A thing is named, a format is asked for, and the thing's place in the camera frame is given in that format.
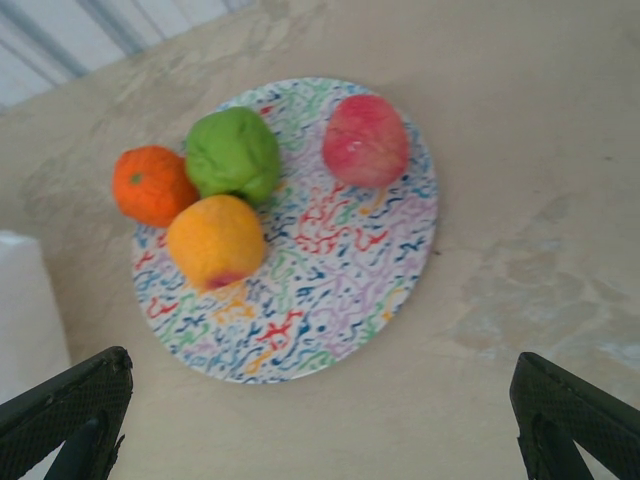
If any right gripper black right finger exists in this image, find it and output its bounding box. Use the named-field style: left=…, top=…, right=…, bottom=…
left=508, top=351, right=640, bottom=480

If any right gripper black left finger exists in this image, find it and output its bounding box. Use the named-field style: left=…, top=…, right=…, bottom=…
left=0, top=346, right=135, bottom=480

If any white plastic bag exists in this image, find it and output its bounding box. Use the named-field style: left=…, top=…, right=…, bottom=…
left=0, top=229, right=72, bottom=401

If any yellow peach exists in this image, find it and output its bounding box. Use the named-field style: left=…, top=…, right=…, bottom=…
left=167, top=194, right=267, bottom=292

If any orange tangerine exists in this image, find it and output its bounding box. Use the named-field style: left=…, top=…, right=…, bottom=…
left=112, top=144, right=201, bottom=230

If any plate with colourful squiggles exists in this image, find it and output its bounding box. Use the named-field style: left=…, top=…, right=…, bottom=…
left=130, top=76, right=440, bottom=386

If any green fruit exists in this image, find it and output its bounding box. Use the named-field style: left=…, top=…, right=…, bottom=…
left=184, top=105, right=281, bottom=206

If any pink apple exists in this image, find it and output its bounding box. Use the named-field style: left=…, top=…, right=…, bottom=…
left=322, top=94, right=411, bottom=190

